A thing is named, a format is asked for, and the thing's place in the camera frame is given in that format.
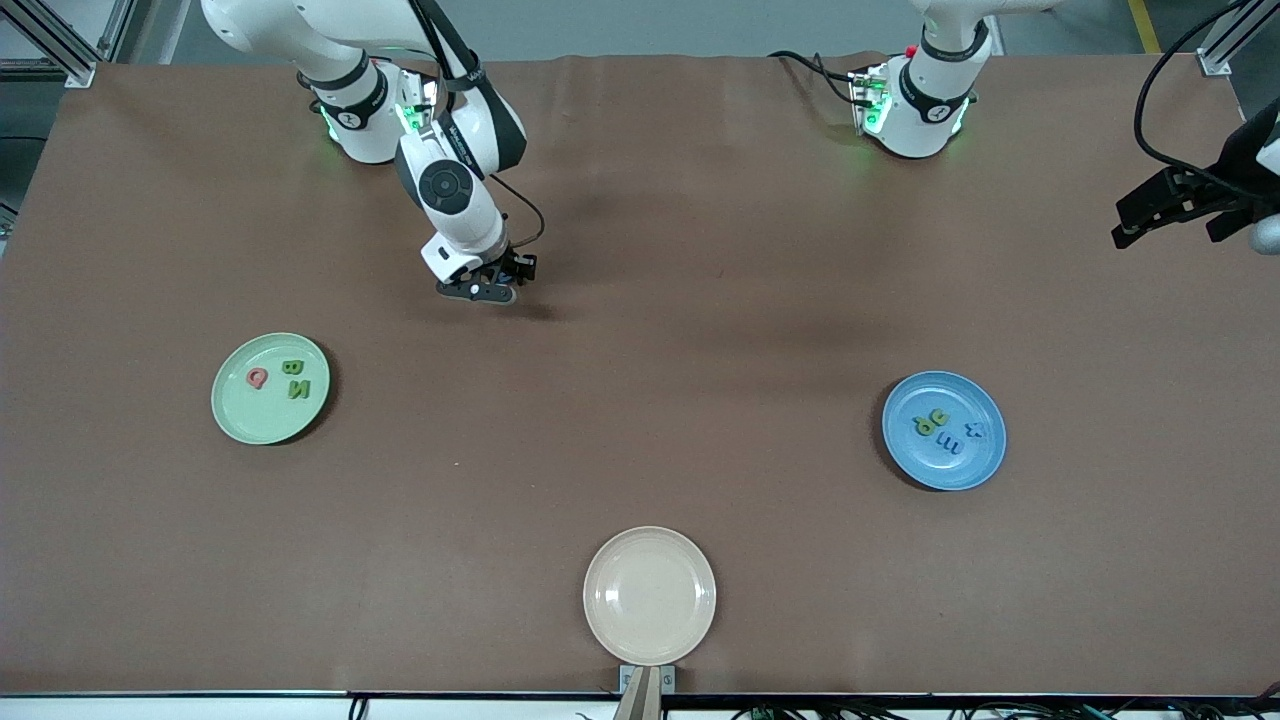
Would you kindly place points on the green letter p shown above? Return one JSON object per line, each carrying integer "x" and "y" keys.
{"x": 923, "y": 426}

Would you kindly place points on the grey camera pole bracket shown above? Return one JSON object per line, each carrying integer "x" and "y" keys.
{"x": 645, "y": 690}

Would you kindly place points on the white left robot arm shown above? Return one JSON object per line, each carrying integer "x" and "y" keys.
{"x": 925, "y": 100}

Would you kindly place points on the silver base connector panel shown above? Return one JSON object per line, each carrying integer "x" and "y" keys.
{"x": 420, "y": 95}
{"x": 868, "y": 100}

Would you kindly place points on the blue letter E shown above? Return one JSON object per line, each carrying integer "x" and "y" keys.
{"x": 950, "y": 443}

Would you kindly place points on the green letter N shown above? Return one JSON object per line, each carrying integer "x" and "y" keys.
{"x": 297, "y": 389}

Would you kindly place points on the red letter Q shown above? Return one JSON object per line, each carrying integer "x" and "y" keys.
{"x": 257, "y": 378}

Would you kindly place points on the beige plate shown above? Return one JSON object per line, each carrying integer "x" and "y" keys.
{"x": 650, "y": 595}

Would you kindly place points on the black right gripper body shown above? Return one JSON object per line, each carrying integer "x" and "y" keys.
{"x": 511, "y": 265}

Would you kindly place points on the aluminium frame profile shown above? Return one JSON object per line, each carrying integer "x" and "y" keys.
{"x": 60, "y": 40}
{"x": 1235, "y": 35}

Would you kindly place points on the blue plate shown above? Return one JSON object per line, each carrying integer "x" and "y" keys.
{"x": 945, "y": 465}

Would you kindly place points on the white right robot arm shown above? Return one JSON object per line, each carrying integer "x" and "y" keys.
{"x": 460, "y": 130}

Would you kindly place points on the light green plate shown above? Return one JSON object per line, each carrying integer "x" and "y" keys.
{"x": 270, "y": 420}

